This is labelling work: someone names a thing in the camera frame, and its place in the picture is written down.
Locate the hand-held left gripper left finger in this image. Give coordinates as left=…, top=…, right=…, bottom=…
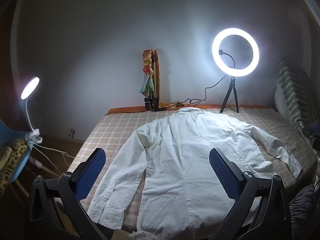
left=26, top=148, right=108, bottom=240

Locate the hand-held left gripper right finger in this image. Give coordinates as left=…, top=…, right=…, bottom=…
left=209, top=147, right=293, bottom=240

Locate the white long-sleeved shirt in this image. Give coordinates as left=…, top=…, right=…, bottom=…
left=86, top=107, right=303, bottom=233

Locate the green striped pillow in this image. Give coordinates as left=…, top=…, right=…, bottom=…
left=274, top=59, right=318, bottom=137

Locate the white power strip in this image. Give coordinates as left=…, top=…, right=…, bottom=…
left=29, top=156, right=43, bottom=168

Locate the beige checked blanket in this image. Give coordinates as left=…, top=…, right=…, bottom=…
left=67, top=107, right=318, bottom=233

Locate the leopard print cloth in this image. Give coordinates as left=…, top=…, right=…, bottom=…
left=0, top=138, right=28, bottom=198

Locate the blue chair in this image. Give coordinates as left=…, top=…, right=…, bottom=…
left=0, top=119, right=62, bottom=200

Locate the yellow green packet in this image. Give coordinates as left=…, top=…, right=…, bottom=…
left=160, top=102, right=182, bottom=110

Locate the colourful scarf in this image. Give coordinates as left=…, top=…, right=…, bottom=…
left=139, top=50, right=155, bottom=97

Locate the white clip lamp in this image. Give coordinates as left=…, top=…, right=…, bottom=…
left=20, top=77, right=43, bottom=144

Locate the folded tripod stand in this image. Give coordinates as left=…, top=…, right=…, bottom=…
left=144, top=55, right=167, bottom=112

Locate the black gooseneck phone holder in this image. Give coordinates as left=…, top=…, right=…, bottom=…
left=218, top=49, right=240, bottom=69

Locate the orange wooden board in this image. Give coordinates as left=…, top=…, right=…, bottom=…
left=150, top=49, right=162, bottom=105

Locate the white lamp cable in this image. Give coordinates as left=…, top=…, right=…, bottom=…
left=32, top=142, right=75, bottom=159

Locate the black power cable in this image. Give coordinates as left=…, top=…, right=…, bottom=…
left=172, top=74, right=227, bottom=109

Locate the white ring light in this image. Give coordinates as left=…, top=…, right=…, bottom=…
left=212, top=27, right=260, bottom=77

